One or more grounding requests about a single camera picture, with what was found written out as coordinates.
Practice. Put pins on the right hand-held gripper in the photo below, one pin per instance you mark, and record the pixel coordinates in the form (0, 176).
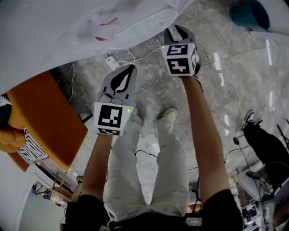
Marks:
(178, 61)

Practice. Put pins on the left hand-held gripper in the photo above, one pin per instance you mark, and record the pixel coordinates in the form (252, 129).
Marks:
(109, 117)

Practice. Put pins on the white water dispenser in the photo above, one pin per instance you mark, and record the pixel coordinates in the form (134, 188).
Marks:
(146, 24)

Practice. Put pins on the person's right forearm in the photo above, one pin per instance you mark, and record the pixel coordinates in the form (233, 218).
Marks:
(205, 135)

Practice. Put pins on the person's left forearm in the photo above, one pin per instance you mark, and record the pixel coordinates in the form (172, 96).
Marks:
(97, 164)

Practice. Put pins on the white power strip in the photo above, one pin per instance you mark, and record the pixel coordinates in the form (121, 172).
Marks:
(112, 63)

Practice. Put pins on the person's left shoe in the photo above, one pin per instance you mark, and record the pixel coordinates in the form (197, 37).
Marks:
(136, 117)

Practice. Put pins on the person's shoe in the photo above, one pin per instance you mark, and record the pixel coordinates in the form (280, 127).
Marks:
(167, 116)
(136, 117)

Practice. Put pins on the person's right shoe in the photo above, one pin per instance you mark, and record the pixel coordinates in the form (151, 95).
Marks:
(167, 116)

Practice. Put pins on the teal waste bin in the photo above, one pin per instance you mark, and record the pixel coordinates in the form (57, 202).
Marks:
(248, 13)

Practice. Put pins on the orange sofa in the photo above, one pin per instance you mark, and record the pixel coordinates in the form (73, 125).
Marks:
(49, 117)

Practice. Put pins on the person's light trousers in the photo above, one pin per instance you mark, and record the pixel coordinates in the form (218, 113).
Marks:
(169, 171)

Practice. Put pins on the black white striped blanket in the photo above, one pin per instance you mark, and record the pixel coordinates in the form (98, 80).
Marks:
(31, 149)

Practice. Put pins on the wooden stool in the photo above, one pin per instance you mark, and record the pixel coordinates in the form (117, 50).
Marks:
(61, 191)

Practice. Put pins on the orange cushion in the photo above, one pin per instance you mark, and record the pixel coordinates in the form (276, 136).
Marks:
(11, 139)

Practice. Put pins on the person's black shirt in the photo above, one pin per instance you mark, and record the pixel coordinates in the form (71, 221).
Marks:
(153, 223)

